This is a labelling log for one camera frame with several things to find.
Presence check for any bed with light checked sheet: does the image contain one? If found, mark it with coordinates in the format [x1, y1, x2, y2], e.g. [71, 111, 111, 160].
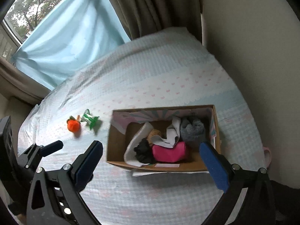
[17, 27, 268, 225]

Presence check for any light grey cloth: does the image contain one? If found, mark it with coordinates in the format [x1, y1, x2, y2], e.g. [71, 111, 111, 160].
[150, 118, 182, 149]

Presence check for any white cloth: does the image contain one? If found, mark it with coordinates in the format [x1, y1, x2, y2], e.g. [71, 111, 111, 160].
[123, 122, 154, 167]

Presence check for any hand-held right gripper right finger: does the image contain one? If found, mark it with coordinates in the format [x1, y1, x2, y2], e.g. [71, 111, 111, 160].
[199, 141, 277, 225]

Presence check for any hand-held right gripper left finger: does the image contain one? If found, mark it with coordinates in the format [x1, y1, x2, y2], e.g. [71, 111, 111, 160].
[26, 140, 104, 225]

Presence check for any brown plush toy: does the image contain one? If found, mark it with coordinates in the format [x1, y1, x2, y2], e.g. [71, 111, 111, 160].
[147, 129, 166, 146]

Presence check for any pink sock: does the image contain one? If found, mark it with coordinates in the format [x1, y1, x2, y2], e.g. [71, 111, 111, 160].
[151, 141, 188, 164]

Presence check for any green and white packet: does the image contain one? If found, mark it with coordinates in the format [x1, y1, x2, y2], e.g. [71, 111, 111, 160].
[81, 109, 102, 131]

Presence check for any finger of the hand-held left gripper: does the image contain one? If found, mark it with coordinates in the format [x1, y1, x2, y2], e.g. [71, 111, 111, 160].
[17, 140, 64, 170]

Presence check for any grey-brown curtain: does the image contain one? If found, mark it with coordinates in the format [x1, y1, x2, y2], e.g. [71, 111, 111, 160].
[0, 57, 55, 105]
[100, 0, 205, 45]

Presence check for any cardboard box with pastel print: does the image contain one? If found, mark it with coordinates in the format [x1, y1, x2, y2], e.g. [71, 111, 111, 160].
[106, 104, 222, 177]

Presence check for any black soft item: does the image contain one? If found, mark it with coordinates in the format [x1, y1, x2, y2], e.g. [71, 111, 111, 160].
[133, 138, 155, 164]

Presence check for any orange plush toy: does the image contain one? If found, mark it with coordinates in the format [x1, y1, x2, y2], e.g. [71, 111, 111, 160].
[67, 115, 81, 133]

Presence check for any window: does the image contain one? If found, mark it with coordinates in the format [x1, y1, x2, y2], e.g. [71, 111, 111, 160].
[4, 0, 82, 41]

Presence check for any grey sock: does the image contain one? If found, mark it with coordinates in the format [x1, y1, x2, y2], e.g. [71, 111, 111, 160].
[180, 116, 205, 148]

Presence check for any light blue cloth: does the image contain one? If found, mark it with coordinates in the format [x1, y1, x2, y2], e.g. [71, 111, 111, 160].
[10, 0, 132, 91]

